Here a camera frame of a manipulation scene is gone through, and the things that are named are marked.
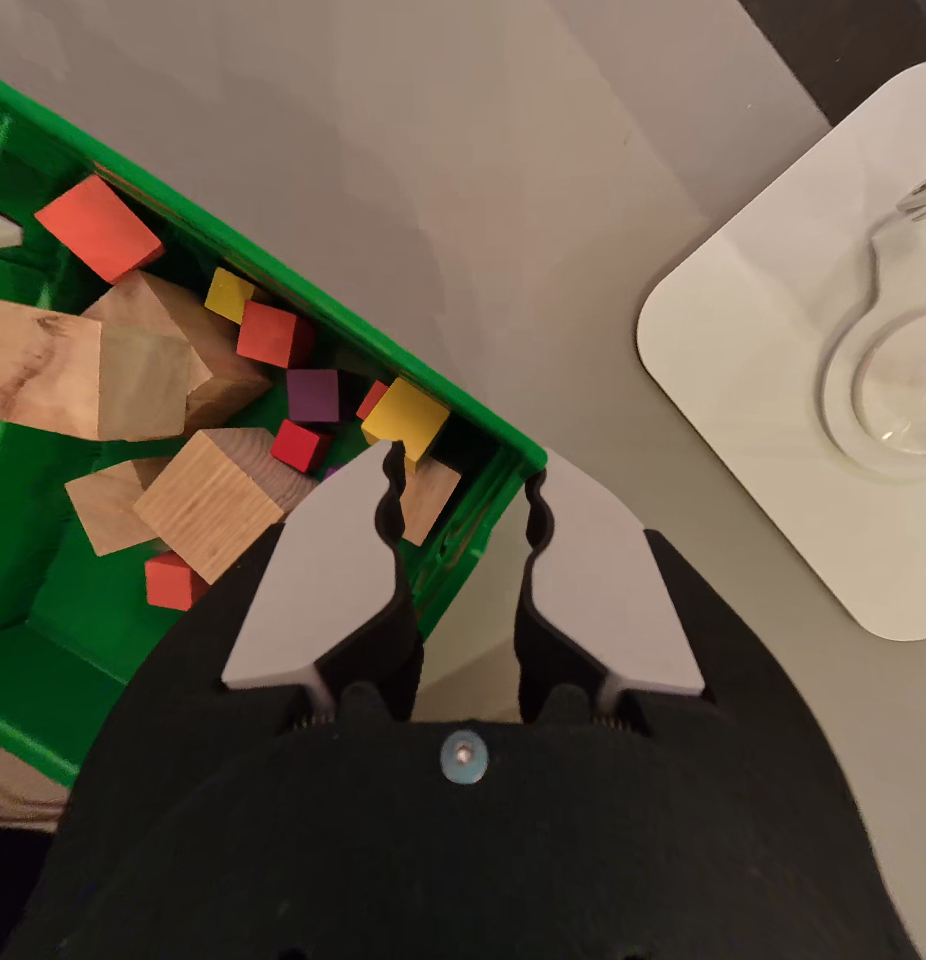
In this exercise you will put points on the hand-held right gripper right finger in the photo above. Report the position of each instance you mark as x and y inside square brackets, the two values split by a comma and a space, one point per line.
[613, 592]

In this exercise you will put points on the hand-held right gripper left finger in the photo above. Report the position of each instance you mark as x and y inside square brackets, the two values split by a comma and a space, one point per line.
[313, 585]

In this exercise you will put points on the pile of coloured wooden cubes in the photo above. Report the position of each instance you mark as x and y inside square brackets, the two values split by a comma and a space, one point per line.
[133, 375]

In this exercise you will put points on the green plastic box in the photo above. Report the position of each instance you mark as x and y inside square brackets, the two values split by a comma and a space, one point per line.
[58, 675]

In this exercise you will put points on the white rounded tray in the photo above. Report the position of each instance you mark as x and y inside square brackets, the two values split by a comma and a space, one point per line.
[747, 360]

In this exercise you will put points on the clear glass flask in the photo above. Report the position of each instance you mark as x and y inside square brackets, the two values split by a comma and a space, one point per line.
[897, 375]

